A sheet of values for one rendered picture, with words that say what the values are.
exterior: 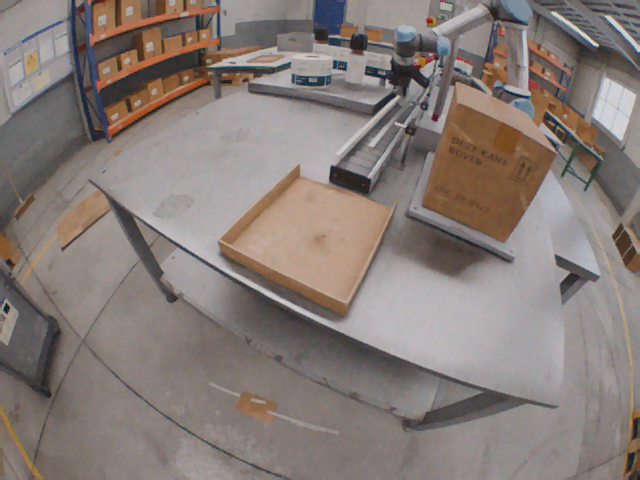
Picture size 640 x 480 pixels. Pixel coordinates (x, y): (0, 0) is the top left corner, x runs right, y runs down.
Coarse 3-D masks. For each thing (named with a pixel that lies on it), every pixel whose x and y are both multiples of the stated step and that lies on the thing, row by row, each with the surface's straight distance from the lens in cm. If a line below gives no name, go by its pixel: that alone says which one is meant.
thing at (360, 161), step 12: (420, 96) 153; (396, 108) 118; (408, 108) 123; (384, 120) 101; (372, 132) 88; (396, 132) 93; (360, 144) 79; (384, 144) 82; (348, 156) 71; (360, 156) 72; (372, 156) 73; (348, 168) 66; (360, 168) 67; (372, 168) 68
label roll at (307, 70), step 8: (296, 56) 138; (304, 56) 138; (312, 56) 142; (320, 56) 141; (328, 56) 143; (296, 64) 132; (304, 64) 129; (312, 64) 129; (320, 64) 130; (328, 64) 132; (296, 72) 133; (304, 72) 130; (312, 72) 130; (320, 72) 130; (328, 72) 134; (296, 80) 133; (304, 80) 131; (312, 80) 130; (320, 80) 132; (328, 80) 135
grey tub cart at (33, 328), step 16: (0, 256) 162; (0, 272) 156; (0, 288) 160; (16, 288) 162; (0, 304) 162; (16, 304) 167; (32, 304) 170; (0, 320) 163; (16, 320) 169; (32, 320) 176; (48, 320) 180; (0, 336) 165; (16, 336) 171; (32, 336) 178; (48, 336) 185; (0, 352) 168; (16, 352) 173; (32, 352) 180; (0, 368) 174; (16, 368) 175; (32, 368) 182; (32, 384) 181
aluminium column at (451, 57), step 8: (464, 0) 140; (456, 16) 138; (456, 40) 137; (456, 48) 137; (448, 56) 138; (448, 64) 139; (448, 72) 139; (448, 80) 139; (440, 88) 140; (448, 88) 139; (440, 96) 140; (440, 104) 142; (440, 112) 142
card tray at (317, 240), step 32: (288, 192) 64; (320, 192) 65; (256, 224) 57; (288, 224) 56; (320, 224) 57; (352, 224) 58; (384, 224) 60; (256, 256) 51; (288, 256) 51; (320, 256) 51; (352, 256) 52; (288, 288) 47; (320, 288) 47; (352, 288) 48
